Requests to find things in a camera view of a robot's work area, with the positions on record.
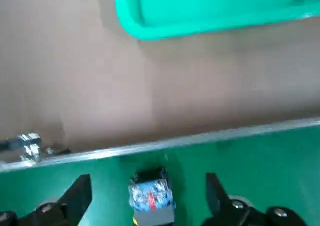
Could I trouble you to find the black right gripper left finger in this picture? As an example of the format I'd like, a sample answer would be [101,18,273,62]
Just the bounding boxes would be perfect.
[0,174,93,226]

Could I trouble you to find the green-capped push-button part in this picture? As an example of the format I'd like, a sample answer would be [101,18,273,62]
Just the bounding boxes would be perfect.
[127,166,177,226]

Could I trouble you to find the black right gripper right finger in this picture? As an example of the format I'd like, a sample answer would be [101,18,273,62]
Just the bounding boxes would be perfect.
[199,172,307,226]

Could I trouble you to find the large green plastic tray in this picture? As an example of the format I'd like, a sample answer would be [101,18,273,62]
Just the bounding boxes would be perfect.
[112,0,320,42]

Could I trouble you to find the green belt conveyor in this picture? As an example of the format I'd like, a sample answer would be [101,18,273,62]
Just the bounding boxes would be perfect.
[0,117,320,226]

